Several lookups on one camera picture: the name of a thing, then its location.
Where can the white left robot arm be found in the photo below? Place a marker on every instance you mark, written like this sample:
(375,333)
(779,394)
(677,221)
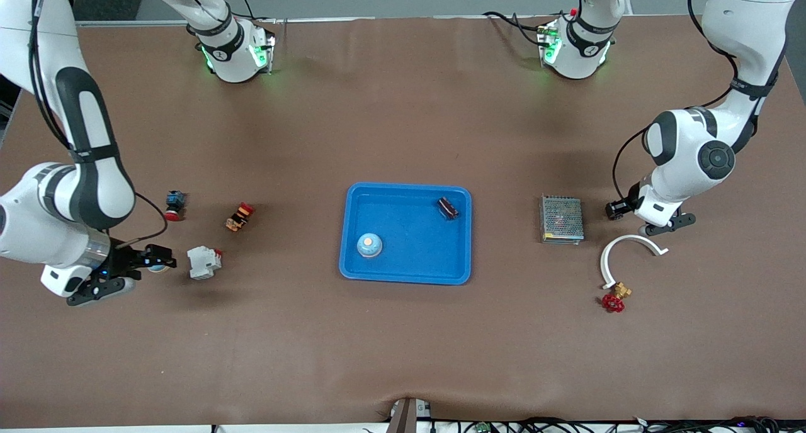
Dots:
(692,150)

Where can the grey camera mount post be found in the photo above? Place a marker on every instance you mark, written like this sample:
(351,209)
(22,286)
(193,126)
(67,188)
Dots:
(406,415)

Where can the white curved plastic clip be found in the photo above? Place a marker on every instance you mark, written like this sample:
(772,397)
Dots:
(630,237)

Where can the orange red push button switch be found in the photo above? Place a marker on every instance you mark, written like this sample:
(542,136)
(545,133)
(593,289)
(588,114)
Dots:
(240,216)

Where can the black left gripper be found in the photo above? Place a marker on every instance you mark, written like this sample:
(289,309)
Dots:
(619,208)

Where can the light blue service bell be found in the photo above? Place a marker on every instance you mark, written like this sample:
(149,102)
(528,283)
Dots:
(158,270)
(369,245)

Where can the brass valve red handwheel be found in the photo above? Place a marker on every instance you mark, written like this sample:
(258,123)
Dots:
(616,298)

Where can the red blue emergency push button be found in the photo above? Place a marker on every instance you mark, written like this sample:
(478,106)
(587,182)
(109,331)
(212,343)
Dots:
(174,205)

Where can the white circuit breaker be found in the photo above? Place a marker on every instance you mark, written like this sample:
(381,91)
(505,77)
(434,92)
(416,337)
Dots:
(203,261)

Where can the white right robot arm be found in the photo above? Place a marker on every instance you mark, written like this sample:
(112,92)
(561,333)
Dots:
(94,187)

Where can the blue plastic tray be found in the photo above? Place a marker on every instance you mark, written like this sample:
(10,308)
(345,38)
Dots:
(409,257)

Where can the aluminium table edge rail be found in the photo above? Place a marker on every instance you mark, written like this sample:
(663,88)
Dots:
(378,19)

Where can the metal mesh power supply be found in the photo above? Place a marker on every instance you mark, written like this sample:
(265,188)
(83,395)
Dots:
(561,219)

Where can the small green circuit board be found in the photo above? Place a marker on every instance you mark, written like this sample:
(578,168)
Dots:
(482,427)

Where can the black cylindrical capacitor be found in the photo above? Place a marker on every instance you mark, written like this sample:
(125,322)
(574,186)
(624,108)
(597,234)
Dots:
(613,211)
(448,208)

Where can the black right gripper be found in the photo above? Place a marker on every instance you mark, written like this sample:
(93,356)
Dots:
(128,259)

